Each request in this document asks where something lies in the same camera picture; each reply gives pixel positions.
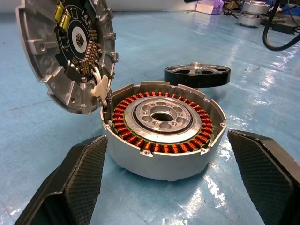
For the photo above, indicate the black power adapter box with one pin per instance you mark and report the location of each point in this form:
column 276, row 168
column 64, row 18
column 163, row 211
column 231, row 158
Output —
column 283, row 28

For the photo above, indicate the black spoked rotor silver hub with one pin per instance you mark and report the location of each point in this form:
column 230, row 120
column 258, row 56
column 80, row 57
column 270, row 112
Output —
column 199, row 80

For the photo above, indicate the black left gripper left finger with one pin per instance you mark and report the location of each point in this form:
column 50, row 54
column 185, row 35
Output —
column 77, row 182

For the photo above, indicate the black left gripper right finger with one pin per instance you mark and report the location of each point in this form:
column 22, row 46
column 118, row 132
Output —
column 267, row 178

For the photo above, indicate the white purple box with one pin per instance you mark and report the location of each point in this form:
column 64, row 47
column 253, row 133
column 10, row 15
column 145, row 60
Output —
column 206, row 7

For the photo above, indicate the silver round motor unit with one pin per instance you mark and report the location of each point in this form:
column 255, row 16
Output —
column 249, row 20
column 255, row 5

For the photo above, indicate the round grey metal flange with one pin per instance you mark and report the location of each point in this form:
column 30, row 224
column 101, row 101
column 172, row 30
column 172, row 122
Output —
column 47, row 35

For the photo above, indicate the blue table cover sheet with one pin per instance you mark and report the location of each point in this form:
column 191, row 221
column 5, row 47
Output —
column 35, row 117

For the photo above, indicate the silver motor housing copper windings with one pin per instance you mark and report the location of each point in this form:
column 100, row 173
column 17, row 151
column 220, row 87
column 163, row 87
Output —
column 164, row 164

